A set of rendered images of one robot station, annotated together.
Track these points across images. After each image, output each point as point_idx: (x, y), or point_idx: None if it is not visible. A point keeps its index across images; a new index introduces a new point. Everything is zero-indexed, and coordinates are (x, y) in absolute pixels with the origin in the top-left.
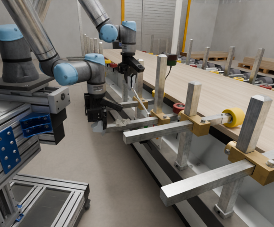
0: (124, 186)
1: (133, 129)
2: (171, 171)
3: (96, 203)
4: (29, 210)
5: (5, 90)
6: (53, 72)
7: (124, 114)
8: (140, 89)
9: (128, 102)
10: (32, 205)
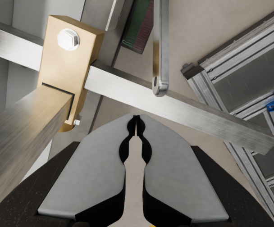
0: (124, 61)
1: (144, 30)
2: None
3: (171, 65)
4: (264, 94)
5: None
6: None
7: (89, 133)
8: (30, 109)
9: (133, 95)
10: (257, 97)
